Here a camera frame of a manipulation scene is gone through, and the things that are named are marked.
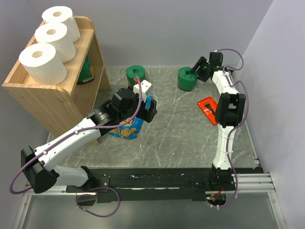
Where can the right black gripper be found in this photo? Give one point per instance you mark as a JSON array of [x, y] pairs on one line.
[[201, 64]]

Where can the orange razor package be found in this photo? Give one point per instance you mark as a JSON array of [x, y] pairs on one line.
[[208, 106]]

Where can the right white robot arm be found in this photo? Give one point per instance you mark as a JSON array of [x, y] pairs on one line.
[[229, 113]]

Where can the green roll front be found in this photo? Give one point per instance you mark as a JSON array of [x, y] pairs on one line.
[[87, 72]]

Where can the blue Lays chips bag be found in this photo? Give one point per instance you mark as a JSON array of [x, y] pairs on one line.
[[131, 129]]

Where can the white paper towel roll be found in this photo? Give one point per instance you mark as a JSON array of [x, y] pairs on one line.
[[56, 34], [43, 64], [63, 14]]

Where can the green roll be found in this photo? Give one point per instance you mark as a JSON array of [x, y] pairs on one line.
[[87, 72], [187, 80], [133, 71]]

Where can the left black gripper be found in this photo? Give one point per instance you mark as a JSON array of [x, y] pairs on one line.
[[151, 109]]

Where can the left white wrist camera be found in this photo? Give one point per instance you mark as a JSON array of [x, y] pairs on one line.
[[142, 88]]

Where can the wooden shelf unit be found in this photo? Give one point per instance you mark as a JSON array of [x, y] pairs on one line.
[[61, 107]]

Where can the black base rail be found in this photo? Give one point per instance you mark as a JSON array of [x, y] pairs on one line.
[[143, 184]]

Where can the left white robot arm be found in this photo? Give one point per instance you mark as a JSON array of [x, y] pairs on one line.
[[41, 166]]

